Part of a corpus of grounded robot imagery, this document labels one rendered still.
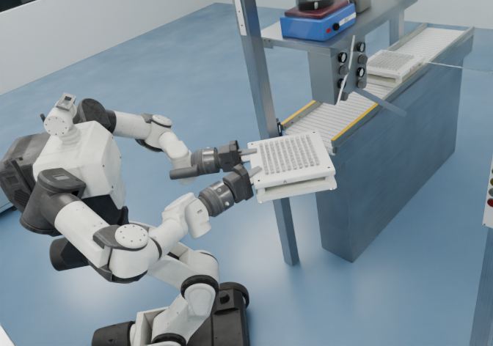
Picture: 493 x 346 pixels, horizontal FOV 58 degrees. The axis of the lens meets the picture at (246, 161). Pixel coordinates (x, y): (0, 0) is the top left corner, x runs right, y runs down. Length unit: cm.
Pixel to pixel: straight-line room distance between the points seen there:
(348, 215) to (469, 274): 65
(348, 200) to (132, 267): 129
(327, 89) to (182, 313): 101
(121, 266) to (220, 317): 105
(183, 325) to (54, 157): 88
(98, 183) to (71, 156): 11
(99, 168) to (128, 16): 563
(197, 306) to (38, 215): 73
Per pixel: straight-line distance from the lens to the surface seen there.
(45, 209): 122
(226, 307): 211
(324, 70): 166
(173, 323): 189
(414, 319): 227
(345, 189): 213
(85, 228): 113
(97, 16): 668
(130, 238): 108
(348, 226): 229
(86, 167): 132
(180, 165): 150
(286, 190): 136
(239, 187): 133
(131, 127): 167
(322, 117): 206
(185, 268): 165
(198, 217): 128
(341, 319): 226
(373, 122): 205
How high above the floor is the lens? 183
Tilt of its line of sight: 34 degrees down
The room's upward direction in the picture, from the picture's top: 13 degrees counter-clockwise
